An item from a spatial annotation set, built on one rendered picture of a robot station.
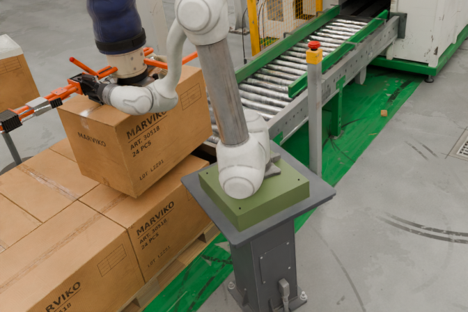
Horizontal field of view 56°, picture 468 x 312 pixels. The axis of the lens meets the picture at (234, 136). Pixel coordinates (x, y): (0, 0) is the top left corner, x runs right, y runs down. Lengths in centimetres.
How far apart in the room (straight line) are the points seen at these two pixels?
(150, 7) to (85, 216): 175
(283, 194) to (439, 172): 172
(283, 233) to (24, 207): 135
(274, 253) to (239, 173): 66
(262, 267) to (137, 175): 70
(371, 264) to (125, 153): 146
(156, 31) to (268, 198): 211
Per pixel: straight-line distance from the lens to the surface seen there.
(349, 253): 264
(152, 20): 349
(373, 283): 253
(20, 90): 340
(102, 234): 218
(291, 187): 175
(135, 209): 225
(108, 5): 196
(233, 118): 145
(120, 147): 194
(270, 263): 210
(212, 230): 271
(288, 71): 334
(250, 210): 168
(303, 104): 287
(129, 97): 170
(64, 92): 196
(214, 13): 126
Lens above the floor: 197
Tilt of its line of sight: 33 degrees down
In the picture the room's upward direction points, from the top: 8 degrees counter-clockwise
